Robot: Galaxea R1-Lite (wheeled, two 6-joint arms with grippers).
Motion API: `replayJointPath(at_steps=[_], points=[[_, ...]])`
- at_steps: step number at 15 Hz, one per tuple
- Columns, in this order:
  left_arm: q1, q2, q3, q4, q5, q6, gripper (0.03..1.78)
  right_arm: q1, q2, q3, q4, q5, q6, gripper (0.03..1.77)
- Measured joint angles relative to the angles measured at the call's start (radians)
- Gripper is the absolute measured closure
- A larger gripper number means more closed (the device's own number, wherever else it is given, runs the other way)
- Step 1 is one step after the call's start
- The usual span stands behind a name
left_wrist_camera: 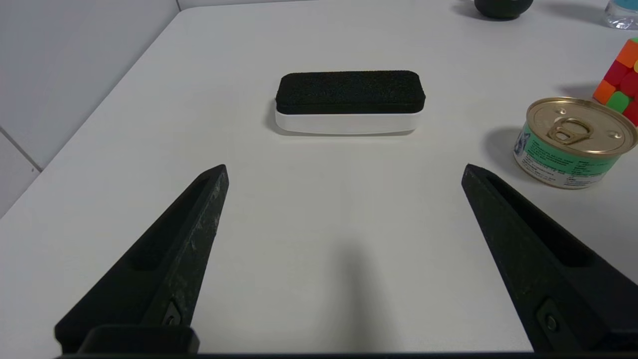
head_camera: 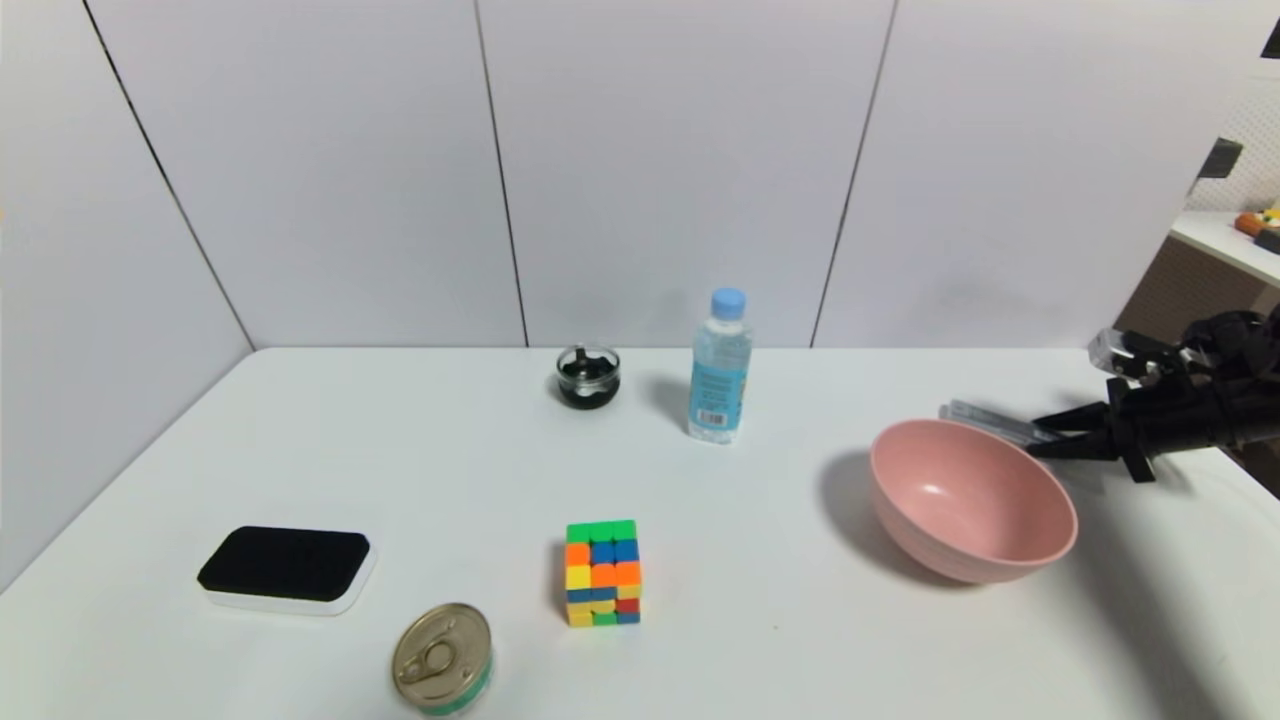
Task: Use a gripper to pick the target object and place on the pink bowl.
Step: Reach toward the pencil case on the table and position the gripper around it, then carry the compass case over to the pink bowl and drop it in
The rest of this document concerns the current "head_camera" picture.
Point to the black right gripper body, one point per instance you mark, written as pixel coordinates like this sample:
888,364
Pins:
1128,436

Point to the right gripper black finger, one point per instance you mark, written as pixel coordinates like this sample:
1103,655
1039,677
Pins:
1085,447
1090,416

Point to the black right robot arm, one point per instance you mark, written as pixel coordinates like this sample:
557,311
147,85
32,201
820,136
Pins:
1260,415

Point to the pink bowl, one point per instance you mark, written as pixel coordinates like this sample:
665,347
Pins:
965,500

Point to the orange yellow object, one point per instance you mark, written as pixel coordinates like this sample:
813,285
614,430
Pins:
1255,222

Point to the blue-capped clear water bottle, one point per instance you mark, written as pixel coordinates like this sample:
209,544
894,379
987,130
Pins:
719,385

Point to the multicolour puzzle cube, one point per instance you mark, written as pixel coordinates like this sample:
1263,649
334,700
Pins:
602,575

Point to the small black glass jar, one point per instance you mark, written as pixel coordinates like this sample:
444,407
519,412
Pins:
588,380

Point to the gold-lid green tin can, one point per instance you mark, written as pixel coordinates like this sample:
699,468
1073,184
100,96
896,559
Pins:
440,660

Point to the black white whiteboard eraser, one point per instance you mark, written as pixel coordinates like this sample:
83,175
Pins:
285,562

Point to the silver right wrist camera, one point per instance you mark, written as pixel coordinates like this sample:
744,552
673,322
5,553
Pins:
1120,352

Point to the dark wall-mounted box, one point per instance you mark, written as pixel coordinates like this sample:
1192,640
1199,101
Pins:
1220,158

